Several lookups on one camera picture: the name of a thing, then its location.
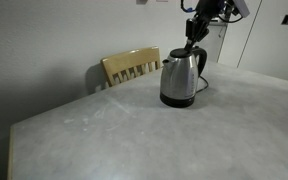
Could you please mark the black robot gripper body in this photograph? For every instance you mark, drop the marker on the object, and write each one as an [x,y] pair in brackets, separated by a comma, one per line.
[206,10]

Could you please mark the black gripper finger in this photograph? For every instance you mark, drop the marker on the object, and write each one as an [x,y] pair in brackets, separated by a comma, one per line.
[197,37]
[189,34]

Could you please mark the stainless steel electric kettle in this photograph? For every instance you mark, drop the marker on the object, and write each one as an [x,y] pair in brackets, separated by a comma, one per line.
[180,74]

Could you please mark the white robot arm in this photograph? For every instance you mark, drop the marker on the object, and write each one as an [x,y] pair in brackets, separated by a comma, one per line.
[232,11]

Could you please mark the wooden chair behind table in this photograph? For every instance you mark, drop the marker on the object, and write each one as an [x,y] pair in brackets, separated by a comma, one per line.
[131,64]

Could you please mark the black wall plate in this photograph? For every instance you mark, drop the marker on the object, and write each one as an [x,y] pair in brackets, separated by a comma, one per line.
[285,20]

